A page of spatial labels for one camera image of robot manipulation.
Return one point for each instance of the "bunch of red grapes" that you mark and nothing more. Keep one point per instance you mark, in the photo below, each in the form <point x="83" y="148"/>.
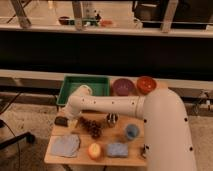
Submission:
<point x="92" y="127"/>

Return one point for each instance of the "wooden table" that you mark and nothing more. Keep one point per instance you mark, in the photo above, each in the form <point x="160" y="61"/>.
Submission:
<point x="109" y="135"/>

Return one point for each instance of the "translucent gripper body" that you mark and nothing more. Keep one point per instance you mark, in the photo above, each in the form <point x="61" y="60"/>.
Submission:
<point x="73" y="123"/>

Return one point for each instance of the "yellow red apple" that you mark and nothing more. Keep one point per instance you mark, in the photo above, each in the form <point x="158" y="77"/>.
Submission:
<point x="94" y="151"/>

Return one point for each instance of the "blue grey cloth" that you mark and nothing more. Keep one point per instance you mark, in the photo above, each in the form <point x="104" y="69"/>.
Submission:
<point x="65" y="146"/>

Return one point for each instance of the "red orange bowl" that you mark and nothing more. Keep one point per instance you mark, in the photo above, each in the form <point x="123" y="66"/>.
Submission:
<point x="146" y="84"/>

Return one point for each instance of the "blue sponge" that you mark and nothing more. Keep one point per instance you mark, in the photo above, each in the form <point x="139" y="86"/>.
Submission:
<point x="117" y="150"/>

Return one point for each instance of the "black board eraser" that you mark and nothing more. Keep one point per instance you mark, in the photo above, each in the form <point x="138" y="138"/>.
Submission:
<point x="61" y="121"/>

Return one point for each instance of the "blue cup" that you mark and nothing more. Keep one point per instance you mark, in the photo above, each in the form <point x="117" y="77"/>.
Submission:
<point x="131" y="131"/>

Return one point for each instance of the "black chair base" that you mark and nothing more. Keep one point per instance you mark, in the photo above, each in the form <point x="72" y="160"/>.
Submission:
<point x="30" y="138"/>

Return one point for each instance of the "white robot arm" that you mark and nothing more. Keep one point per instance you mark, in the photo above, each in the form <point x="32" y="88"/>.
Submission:
<point x="167" y="135"/>

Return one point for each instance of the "green plastic tray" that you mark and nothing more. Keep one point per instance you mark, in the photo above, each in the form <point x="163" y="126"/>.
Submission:
<point x="100" y="86"/>

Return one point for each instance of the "purple bowl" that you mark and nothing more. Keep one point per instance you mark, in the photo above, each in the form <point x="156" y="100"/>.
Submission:
<point x="123" y="87"/>

